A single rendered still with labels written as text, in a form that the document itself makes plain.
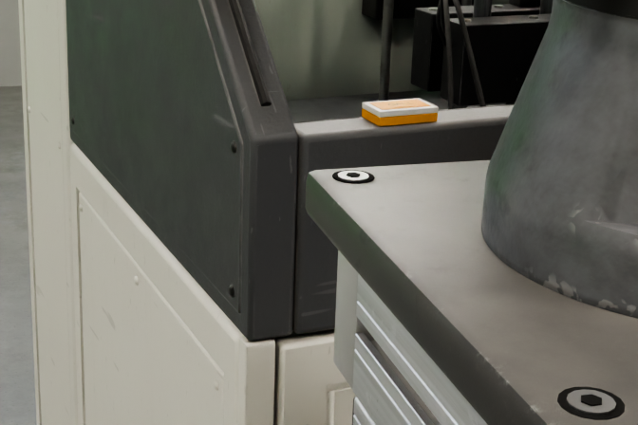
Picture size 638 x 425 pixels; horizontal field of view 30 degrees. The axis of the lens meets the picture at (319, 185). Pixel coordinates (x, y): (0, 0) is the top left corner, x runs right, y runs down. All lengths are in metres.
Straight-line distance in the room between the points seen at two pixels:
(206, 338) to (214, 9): 0.27
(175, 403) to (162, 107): 0.27
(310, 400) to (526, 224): 0.58
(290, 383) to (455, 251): 0.54
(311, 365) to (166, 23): 0.31
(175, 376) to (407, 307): 0.73
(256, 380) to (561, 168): 0.57
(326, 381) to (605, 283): 0.59
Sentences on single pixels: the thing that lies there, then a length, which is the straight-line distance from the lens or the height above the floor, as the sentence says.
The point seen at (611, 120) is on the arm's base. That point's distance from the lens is 0.37.
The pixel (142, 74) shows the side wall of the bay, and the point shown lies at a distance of 1.09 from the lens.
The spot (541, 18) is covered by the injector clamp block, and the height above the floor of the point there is 0.98.
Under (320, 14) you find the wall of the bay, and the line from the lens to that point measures 1.45.
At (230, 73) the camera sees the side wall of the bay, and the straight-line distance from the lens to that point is 0.88.
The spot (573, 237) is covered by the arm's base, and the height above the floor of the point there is 1.06.
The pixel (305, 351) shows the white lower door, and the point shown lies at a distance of 0.92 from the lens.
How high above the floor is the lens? 1.18
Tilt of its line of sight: 18 degrees down
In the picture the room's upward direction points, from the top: 2 degrees clockwise
